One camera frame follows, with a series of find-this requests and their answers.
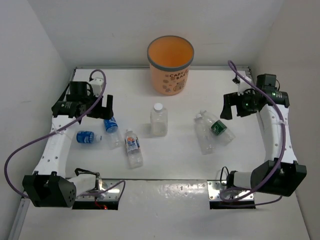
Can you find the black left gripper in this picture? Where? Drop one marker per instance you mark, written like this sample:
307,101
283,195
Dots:
105,112

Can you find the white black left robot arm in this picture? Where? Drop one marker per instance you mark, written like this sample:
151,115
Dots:
47,186

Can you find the clear bottle orange white label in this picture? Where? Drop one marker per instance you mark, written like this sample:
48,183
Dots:
132,144

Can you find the orange capybara waste bin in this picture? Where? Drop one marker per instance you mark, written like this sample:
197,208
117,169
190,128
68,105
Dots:
170,59

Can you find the clear bottle dark blue label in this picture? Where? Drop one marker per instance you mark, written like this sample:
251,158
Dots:
112,132

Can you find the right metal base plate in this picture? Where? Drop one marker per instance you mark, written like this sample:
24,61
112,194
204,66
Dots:
215,187

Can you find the small bottle blue label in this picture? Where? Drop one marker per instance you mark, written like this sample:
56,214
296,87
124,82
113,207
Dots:
88,137

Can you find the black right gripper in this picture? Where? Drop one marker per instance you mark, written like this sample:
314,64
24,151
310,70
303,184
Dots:
232,99

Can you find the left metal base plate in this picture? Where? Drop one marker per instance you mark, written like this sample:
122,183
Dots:
106,192

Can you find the metal base plate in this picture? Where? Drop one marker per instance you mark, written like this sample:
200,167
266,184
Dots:
106,192
215,187

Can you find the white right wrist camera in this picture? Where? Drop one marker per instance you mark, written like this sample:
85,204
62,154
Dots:
244,83

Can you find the clear square bottle white cap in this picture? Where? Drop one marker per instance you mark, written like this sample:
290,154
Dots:
159,120

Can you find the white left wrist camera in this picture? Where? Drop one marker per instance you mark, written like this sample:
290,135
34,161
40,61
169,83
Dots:
97,86

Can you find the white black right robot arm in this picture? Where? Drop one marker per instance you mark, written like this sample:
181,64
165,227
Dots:
280,174

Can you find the clear bottle green label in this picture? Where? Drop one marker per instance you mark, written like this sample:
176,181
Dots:
221,133

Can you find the clear unlabelled crumpled bottle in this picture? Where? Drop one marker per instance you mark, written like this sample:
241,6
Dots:
203,135

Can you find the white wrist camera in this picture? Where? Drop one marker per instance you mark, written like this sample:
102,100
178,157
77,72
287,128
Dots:
244,83
97,86

